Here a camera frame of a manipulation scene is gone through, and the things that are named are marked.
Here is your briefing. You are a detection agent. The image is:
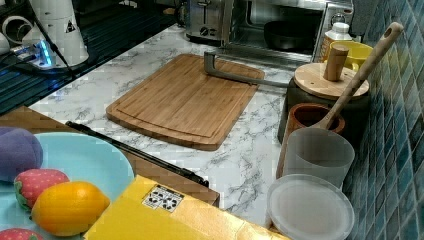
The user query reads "black pan inside oven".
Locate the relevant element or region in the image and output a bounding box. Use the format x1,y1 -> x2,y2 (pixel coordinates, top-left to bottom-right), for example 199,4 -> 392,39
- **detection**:
264,20 -> 319,52

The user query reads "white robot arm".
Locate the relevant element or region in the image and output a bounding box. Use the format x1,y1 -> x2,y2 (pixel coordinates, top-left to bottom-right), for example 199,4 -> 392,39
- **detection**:
2,0 -> 89,70

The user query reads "brown ceramic utensil holder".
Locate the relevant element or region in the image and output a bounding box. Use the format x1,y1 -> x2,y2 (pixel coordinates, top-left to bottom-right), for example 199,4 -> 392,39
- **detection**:
276,103 -> 346,178

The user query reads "white cap spice bottle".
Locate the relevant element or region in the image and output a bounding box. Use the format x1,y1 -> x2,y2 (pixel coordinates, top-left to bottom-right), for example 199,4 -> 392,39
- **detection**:
319,22 -> 352,62

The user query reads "stainless steel slot toaster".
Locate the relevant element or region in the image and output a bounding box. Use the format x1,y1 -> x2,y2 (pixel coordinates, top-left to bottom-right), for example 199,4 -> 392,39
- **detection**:
186,0 -> 225,46

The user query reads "bamboo cutting board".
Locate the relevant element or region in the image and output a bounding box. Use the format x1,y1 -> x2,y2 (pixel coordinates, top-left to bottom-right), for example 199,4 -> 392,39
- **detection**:
106,54 -> 258,151

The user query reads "yellow toy lemon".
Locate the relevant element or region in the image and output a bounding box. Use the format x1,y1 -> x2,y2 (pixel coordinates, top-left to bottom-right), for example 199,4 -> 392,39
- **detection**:
31,181 -> 110,237

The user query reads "yellow cereal box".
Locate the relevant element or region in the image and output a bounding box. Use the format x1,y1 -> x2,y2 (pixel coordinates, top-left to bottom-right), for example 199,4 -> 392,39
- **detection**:
84,176 -> 290,240

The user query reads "clear plastic lid container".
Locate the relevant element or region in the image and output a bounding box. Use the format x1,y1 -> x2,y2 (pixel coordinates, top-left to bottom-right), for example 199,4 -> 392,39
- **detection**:
267,174 -> 355,240

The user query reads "red toy strawberry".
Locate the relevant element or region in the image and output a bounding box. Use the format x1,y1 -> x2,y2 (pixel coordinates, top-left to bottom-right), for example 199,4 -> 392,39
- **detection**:
0,228 -> 44,240
14,169 -> 69,211

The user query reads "wooden spoon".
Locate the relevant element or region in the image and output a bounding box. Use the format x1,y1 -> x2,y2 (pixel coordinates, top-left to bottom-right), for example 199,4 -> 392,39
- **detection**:
313,22 -> 404,129

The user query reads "purple toy fruit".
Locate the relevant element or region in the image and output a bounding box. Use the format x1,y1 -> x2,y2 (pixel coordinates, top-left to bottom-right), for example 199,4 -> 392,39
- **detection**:
0,127 -> 43,182

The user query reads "toaster oven door with handle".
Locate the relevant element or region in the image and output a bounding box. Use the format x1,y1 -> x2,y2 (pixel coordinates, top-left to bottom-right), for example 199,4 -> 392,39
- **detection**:
203,41 -> 314,89

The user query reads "black canister with wooden lid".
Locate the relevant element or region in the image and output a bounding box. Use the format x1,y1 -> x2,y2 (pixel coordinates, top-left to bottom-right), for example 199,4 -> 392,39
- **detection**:
277,44 -> 371,146

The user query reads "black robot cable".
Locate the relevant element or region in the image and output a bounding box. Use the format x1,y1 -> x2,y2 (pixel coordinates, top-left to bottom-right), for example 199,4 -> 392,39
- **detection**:
23,0 -> 79,81

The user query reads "frosted plastic cup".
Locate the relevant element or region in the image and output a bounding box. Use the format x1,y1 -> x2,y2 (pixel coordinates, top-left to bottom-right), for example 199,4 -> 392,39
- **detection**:
283,127 -> 355,188

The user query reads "yellow plastic cup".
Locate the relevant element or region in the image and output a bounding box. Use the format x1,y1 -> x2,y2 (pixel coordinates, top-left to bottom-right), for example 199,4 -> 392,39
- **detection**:
330,41 -> 373,72

